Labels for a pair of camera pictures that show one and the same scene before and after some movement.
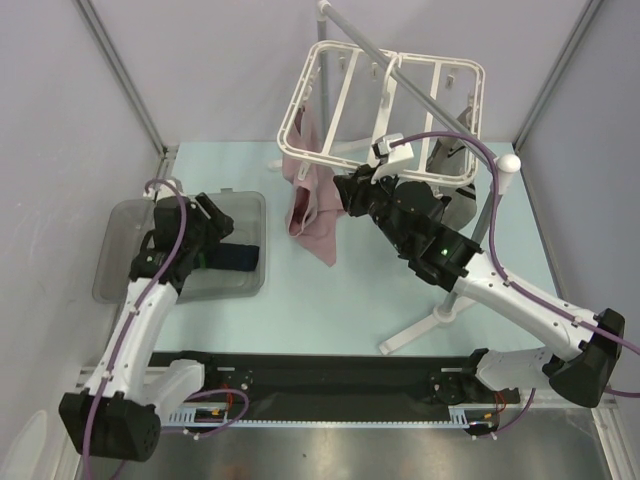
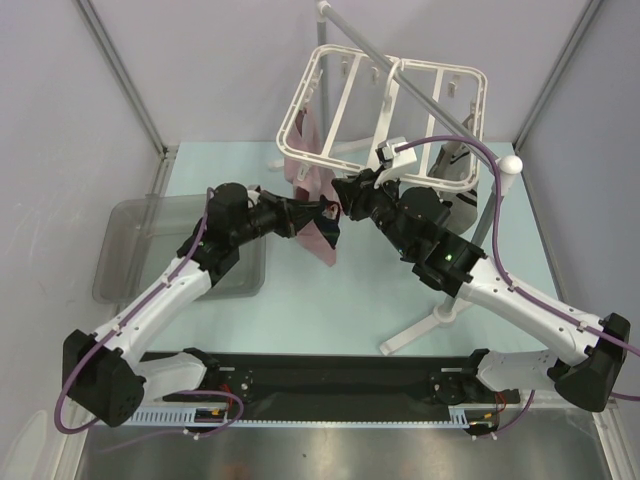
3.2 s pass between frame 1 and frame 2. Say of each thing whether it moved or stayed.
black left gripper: moved
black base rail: stayed
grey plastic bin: stayed
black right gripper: stayed
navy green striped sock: moved
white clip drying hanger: stayed
